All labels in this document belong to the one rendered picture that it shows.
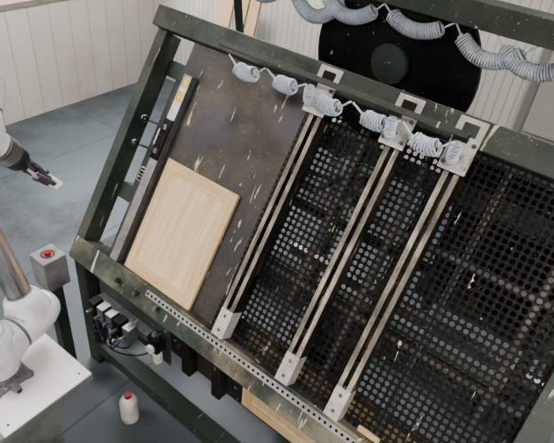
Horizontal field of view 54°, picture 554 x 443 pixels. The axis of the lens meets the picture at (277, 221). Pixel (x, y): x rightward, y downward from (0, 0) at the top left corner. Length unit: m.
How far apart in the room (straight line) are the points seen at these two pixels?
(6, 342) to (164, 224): 0.82
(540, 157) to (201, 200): 1.38
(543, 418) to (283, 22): 4.46
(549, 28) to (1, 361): 2.38
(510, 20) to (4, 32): 4.59
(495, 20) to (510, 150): 0.60
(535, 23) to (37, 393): 2.37
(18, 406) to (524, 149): 2.07
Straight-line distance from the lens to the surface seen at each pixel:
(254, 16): 5.44
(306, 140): 2.21
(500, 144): 1.94
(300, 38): 5.53
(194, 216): 2.48
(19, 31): 5.91
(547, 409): 1.99
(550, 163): 1.92
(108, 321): 2.70
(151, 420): 3.23
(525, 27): 2.31
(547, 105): 4.65
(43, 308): 2.45
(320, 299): 2.13
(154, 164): 2.63
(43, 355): 2.59
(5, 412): 2.45
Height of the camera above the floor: 2.69
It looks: 36 degrees down
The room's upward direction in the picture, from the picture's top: 7 degrees clockwise
